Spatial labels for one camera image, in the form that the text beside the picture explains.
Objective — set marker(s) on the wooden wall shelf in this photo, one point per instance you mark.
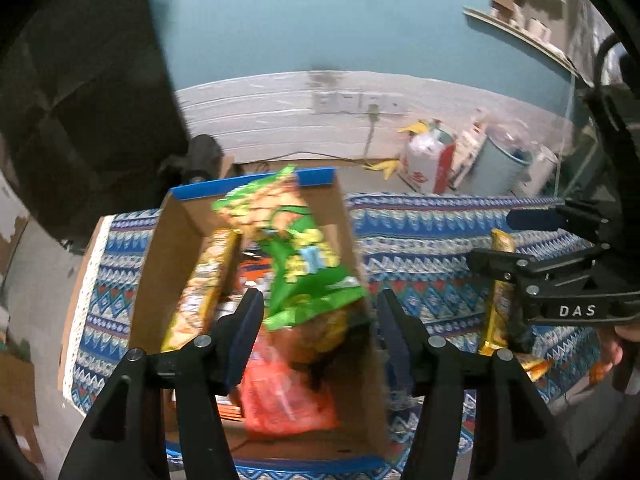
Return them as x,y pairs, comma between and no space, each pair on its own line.
520,37

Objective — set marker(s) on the small orange yellow snack packet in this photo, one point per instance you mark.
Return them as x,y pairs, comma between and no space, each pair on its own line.
537,367

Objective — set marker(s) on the green snack packet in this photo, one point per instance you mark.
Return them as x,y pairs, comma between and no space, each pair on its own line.
295,260

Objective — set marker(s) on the yellow banana peel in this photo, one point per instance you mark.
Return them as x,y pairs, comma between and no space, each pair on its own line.
417,127
386,166

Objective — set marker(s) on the black device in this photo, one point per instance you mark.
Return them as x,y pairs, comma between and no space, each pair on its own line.
200,155

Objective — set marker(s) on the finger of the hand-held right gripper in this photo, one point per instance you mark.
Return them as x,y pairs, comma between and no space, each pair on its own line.
535,220
505,262

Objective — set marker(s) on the person's right hand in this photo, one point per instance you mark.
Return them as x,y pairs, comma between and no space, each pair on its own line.
614,347

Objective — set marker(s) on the light blue trash bin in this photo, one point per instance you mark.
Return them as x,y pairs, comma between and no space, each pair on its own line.
500,170

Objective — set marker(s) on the brown yellow snack packet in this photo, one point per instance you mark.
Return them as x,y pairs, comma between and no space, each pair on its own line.
327,332

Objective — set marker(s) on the slim gold snack packet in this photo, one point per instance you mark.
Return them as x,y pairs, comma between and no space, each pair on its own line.
501,300

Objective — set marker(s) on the white red carton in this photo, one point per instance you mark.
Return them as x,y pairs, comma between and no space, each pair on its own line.
425,165

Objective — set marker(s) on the orange-red snack packet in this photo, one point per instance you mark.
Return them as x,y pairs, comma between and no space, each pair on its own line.
280,395

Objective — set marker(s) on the white wall socket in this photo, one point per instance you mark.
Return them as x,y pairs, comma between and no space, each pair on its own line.
346,101
391,103
371,102
323,101

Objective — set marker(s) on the blue cardboard box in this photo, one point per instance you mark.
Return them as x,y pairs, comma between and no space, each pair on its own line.
180,240

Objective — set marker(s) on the white cup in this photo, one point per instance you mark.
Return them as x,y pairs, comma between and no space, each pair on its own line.
537,30

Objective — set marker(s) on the black hanging cloth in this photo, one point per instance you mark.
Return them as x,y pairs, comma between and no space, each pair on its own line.
75,85

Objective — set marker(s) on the orange snack packet white lettering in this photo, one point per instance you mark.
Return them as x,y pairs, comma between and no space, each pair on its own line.
252,271

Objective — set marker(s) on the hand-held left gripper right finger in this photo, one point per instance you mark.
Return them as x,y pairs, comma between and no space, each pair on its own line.
395,345

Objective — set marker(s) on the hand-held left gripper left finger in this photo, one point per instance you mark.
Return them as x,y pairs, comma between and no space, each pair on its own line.
245,340

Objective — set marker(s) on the blue patterned blanket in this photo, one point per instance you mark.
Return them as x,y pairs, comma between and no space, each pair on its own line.
430,245

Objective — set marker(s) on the brown cardboard piece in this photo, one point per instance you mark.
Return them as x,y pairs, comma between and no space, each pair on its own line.
15,390

